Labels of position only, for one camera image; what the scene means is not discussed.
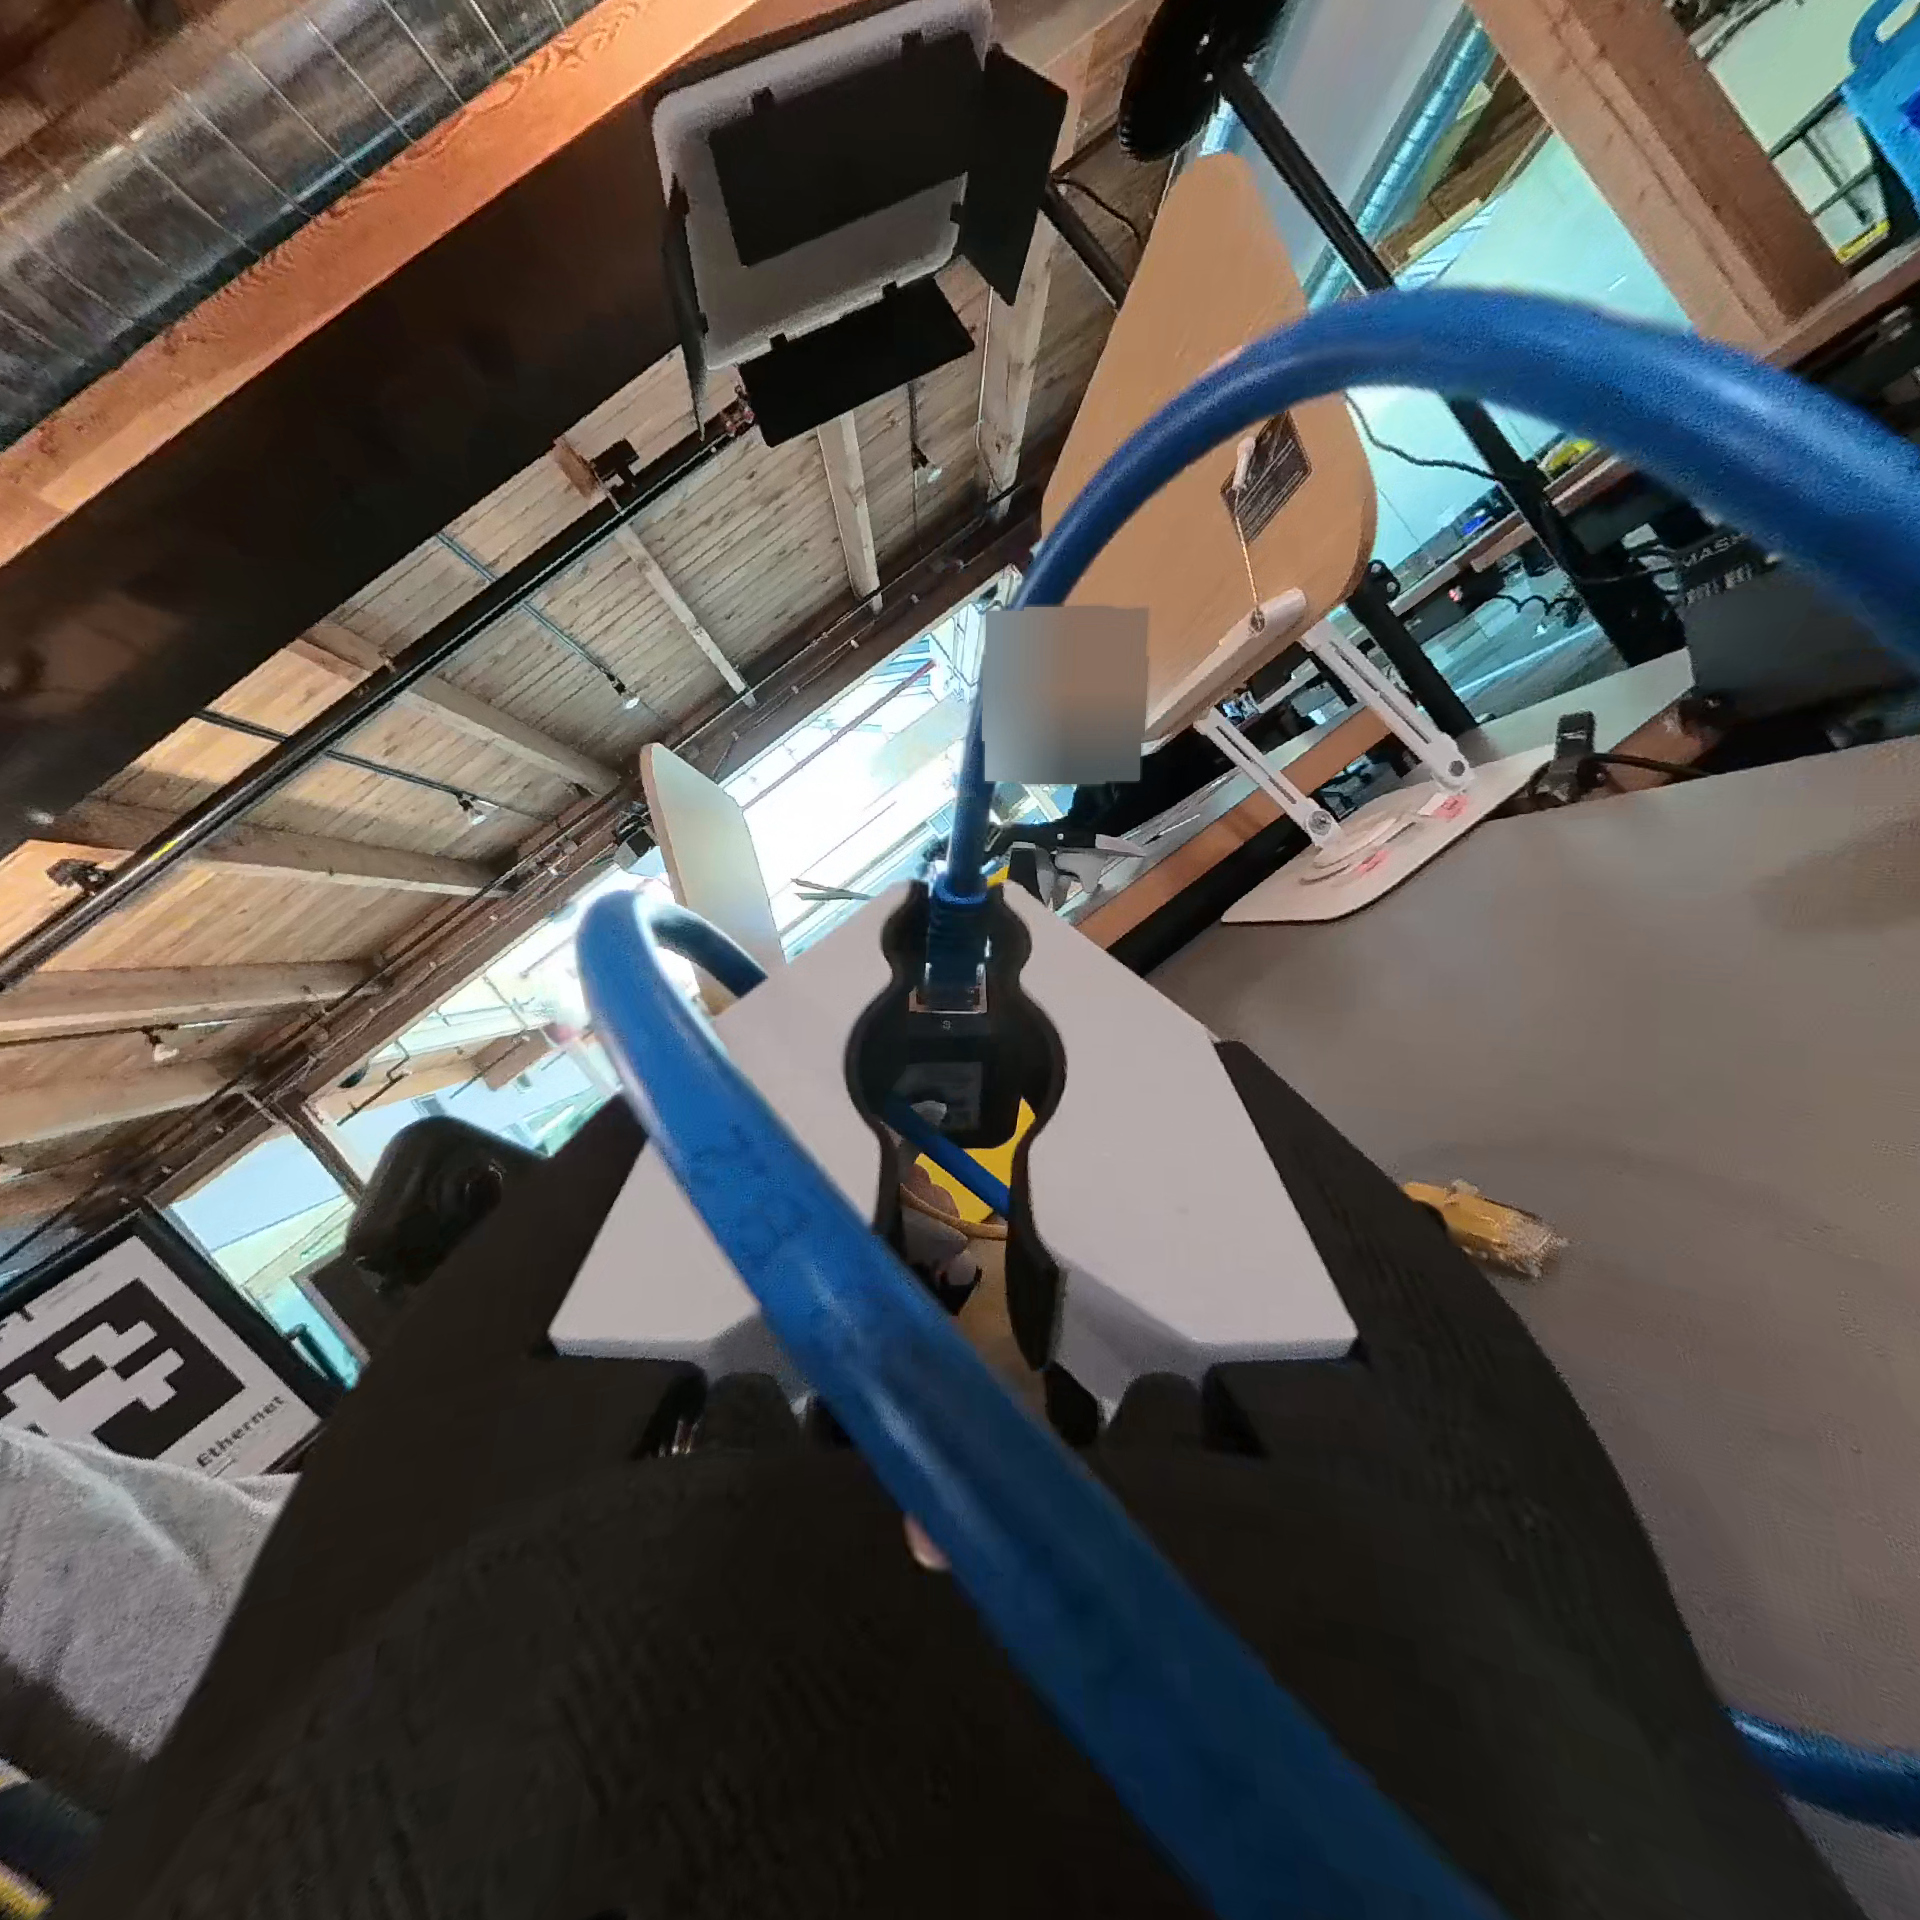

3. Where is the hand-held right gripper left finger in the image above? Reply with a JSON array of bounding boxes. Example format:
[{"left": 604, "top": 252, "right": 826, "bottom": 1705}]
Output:
[{"left": 546, "top": 884, "right": 924, "bottom": 1402}]

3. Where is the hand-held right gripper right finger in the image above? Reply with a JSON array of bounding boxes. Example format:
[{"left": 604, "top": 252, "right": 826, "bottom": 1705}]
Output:
[{"left": 991, "top": 884, "right": 1361, "bottom": 1421}]

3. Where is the black ethernet port block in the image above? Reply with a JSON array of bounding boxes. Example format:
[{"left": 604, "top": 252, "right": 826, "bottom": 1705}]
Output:
[{"left": 873, "top": 938, "right": 1044, "bottom": 1149}]

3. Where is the blue ethernet cable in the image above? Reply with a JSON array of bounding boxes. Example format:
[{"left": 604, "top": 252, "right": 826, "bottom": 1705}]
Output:
[{"left": 575, "top": 287, "right": 1920, "bottom": 1920}]

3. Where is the person's left forearm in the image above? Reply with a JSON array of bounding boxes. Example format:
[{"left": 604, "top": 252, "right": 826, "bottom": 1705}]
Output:
[{"left": 0, "top": 1424, "right": 295, "bottom": 1824}]

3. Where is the white stand with wooden board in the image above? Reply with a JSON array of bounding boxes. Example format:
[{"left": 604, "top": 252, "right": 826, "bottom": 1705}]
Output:
[
  {"left": 1041, "top": 152, "right": 1565, "bottom": 929},
  {"left": 637, "top": 743, "right": 794, "bottom": 976}
]

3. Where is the black white marker card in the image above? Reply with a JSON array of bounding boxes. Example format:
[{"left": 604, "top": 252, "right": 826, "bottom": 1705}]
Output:
[{"left": 0, "top": 1208, "right": 329, "bottom": 1483}]

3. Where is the person's patterned sweater torso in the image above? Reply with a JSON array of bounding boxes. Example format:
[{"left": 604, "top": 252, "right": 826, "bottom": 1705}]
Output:
[{"left": 0, "top": 1755, "right": 99, "bottom": 1920}]

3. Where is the white studio light panel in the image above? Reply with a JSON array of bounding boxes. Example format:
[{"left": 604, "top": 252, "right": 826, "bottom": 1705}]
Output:
[{"left": 644, "top": 0, "right": 1074, "bottom": 452}]

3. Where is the black fan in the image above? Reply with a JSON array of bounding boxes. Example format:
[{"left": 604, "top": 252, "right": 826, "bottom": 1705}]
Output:
[{"left": 1117, "top": 0, "right": 1297, "bottom": 164}]

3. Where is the blue plastic object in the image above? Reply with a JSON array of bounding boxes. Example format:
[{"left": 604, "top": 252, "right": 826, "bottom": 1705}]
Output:
[{"left": 1838, "top": 0, "right": 1920, "bottom": 249}]

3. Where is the yellow ethernet cable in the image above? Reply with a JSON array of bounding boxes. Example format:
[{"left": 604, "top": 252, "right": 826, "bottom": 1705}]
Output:
[{"left": 897, "top": 1101, "right": 1567, "bottom": 1280}]

